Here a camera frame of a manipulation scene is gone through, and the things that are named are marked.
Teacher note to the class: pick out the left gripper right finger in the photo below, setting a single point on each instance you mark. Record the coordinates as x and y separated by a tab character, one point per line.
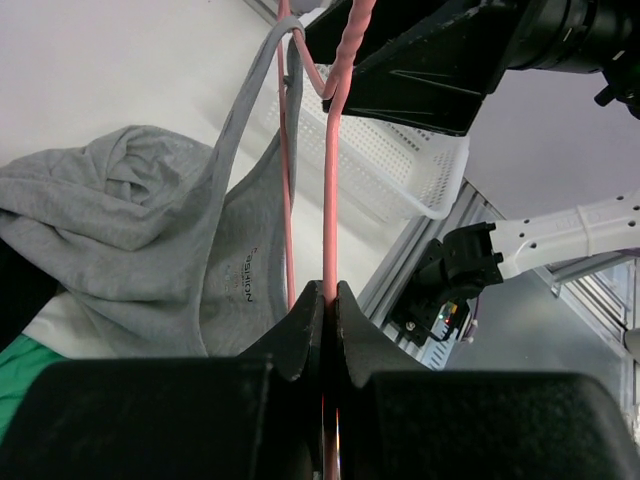
365	348

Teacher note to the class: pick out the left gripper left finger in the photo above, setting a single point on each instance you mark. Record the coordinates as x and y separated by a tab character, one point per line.
293	345

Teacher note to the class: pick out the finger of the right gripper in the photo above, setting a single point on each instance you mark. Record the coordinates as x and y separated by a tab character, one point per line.
324	34
436	75

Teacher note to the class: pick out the pink hanger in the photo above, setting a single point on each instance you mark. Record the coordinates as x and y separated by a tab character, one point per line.
336	88

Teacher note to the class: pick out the grey tank top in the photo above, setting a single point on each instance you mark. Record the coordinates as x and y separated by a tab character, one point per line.
150	217

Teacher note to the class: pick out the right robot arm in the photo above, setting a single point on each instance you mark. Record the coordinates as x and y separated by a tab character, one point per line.
581	37

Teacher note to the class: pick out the white tank top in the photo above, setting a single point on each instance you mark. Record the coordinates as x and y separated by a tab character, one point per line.
84	328

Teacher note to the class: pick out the green tank top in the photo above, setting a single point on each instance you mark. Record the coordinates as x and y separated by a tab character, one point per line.
21	363

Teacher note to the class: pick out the black tank top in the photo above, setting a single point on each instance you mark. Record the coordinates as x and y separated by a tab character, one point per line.
24	291

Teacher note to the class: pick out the white plastic basket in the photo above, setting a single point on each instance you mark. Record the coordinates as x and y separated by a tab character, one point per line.
389	171

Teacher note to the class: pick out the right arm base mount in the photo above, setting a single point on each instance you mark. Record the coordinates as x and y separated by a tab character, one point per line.
433	305

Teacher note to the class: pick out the white slotted cable duct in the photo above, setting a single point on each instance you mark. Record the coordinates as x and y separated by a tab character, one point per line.
435	355

